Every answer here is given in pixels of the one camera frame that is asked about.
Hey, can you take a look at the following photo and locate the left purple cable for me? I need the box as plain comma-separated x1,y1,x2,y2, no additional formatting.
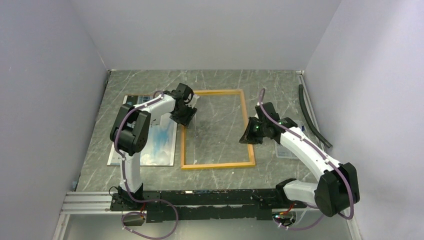
112,90,180,239

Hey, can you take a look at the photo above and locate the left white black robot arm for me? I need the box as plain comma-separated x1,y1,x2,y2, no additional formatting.
110,86,199,210

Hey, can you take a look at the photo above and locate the building and sky photo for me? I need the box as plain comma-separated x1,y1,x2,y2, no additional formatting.
106,95,177,167

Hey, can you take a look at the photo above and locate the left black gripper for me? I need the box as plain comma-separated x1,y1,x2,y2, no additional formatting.
170,102,197,129

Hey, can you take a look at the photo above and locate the aluminium extrusion rail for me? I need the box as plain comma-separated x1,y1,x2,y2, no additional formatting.
60,188,353,216

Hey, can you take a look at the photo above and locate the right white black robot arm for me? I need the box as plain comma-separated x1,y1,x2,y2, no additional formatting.
239,102,360,220

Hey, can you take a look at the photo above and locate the yellow wooden picture frame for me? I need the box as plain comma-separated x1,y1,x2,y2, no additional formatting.
180,89,256,170

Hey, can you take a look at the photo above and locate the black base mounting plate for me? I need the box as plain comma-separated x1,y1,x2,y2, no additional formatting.
110,188,305,223

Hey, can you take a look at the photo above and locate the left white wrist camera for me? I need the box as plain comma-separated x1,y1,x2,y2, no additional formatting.
190,94,200,105

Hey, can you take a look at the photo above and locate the black corrugated hose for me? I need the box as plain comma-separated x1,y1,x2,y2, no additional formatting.
298,83,333,149

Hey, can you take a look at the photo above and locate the clear plastic compartment box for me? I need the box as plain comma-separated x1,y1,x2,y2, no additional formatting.
274,120,307,161

